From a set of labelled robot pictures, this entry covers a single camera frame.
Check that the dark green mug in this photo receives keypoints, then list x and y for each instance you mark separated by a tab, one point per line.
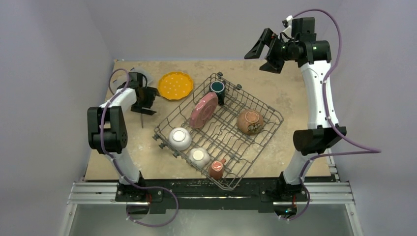
219	88

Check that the clear plastic screw box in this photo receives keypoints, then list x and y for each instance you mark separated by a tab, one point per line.
138	78

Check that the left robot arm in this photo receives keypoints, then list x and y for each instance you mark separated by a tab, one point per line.
107	131

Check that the yellow plate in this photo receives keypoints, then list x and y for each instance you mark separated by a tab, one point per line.
175	85

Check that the brown ceramic bowl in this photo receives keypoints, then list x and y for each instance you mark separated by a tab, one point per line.
250	122

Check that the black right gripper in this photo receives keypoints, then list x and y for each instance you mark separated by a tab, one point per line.
272	51

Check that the pink dotted plate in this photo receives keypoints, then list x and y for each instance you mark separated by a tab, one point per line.
203	111

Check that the grey wire dish rack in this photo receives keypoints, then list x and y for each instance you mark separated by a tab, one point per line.
220	136

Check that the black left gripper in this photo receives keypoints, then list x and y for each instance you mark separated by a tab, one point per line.
151	93

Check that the white ceramic bowl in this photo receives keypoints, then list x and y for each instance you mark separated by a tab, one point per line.
180	138

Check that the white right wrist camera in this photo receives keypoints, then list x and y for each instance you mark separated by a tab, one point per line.
287	23

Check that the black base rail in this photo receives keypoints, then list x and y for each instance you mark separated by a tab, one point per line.
263	194

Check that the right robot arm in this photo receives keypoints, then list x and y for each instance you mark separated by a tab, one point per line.
297	42

